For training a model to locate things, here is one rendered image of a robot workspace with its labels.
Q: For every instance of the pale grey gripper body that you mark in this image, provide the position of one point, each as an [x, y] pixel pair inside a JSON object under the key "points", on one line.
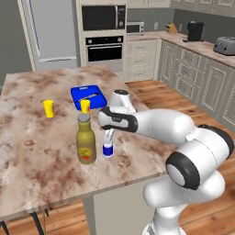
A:
{"points": [[108, 135]]}

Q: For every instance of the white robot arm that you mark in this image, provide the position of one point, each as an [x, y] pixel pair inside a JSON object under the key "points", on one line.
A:
{"points": [[171, 125]]}

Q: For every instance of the beige island counter base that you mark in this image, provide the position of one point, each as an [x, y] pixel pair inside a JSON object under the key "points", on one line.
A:
{"points": [[122, 211]]}

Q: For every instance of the blue and white drink can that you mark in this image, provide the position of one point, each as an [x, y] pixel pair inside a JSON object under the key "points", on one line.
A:
{"points": [[108, 150]]}

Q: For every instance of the olive green glass bottle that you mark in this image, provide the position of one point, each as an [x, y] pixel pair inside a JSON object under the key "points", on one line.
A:
{"points": [[86, 143]]}

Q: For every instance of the yellow cup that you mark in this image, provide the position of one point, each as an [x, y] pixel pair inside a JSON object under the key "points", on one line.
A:
{"points": [[85, 106], [48, 109]]}

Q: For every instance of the grey knife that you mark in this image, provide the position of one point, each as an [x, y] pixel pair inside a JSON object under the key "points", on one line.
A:
{"points": [[88, 97]]}

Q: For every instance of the blue cutting board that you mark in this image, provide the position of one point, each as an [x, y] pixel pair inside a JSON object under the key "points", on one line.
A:
{"points": [[88, 91]]}

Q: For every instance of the beige base cupboards with drawers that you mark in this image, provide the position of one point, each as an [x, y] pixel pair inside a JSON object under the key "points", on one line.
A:
{"points": [[141, 59]]}

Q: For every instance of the black built-in oven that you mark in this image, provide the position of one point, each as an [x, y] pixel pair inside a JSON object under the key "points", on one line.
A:
{"points": [[104, 49]]}

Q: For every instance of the beige oven cabinet tower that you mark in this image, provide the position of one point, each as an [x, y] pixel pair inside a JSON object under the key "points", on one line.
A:
{"points": [[79, 36]]}

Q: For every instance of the grey-beige base cupboard run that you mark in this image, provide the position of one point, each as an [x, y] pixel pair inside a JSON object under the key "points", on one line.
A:
{"points": [[199, 76]]}

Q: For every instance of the silver toaster oven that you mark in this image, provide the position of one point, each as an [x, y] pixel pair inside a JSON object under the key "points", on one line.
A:
{"points": [[135, 28]]}

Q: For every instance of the black stool legs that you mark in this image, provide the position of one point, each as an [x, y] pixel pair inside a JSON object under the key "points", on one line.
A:
{"points": [[36, 221]]}

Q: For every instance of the black built-in microwave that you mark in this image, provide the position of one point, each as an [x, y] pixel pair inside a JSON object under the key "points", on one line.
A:
{"points": [[99, 17]]}

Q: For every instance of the grey fridge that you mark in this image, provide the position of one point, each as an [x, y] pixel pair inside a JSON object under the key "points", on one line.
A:
{"points": [[52, 30]]}

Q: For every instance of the brown knife block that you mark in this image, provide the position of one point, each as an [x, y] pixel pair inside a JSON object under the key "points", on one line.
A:
{"points": [[171, 28]]}

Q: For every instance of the black coffee machine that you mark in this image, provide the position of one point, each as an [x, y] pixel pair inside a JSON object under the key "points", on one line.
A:
{"points": [[195, 31]]}

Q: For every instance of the grey toaster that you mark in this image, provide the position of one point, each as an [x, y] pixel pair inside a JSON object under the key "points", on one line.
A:
{"points": [[225, 46]]}

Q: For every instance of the white wall socket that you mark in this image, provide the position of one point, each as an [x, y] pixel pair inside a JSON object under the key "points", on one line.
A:
{"points": [[155, 26]]}

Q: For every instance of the beige wall cupboards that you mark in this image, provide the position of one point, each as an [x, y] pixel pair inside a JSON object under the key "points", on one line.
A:
{"points": [[195, 6]]}

